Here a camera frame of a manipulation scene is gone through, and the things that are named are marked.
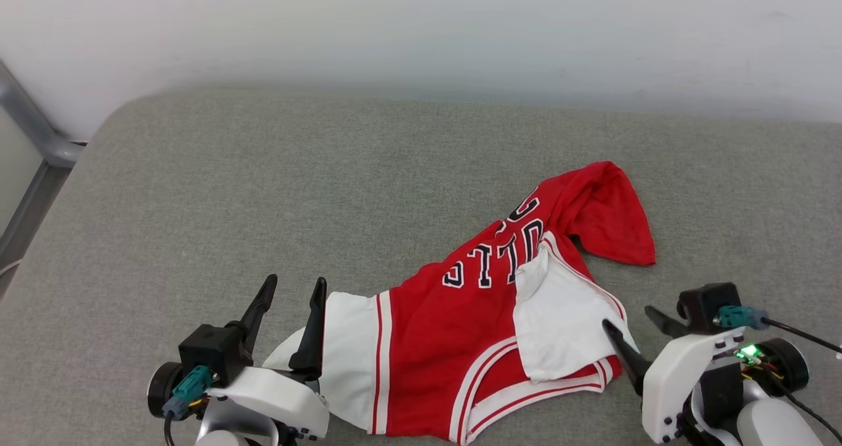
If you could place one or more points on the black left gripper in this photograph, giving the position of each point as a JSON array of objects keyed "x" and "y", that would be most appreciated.
[{"x": 164, "y": 387}]

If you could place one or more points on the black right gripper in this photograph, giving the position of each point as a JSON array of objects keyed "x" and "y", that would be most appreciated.
[{"x": 720, "y": 393}]

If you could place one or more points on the red and white jersey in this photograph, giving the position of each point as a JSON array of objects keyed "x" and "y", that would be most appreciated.
[{"x": 460, "y": 327}]

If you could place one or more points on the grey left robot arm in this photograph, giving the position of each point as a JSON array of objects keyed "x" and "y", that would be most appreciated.
[{"x": 227, "y": 429}]

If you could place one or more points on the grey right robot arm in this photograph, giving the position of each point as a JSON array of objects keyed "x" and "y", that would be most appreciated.
[{"x": 776, "y": 426}]

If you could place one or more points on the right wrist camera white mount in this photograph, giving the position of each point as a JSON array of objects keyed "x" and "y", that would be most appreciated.
[{"x": 677, "y": 373}]

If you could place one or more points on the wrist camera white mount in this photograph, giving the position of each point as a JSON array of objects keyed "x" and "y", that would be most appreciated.
[
  {"x": 263, "y": 396},
  {"x": 677, "y": 373}
]

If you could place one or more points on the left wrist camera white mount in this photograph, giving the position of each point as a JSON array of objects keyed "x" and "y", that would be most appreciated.
[{"x": 263, "y": 396}]

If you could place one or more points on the grey metal frame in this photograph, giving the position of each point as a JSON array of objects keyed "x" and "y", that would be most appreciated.
[{"x": 36, "y": 137}]

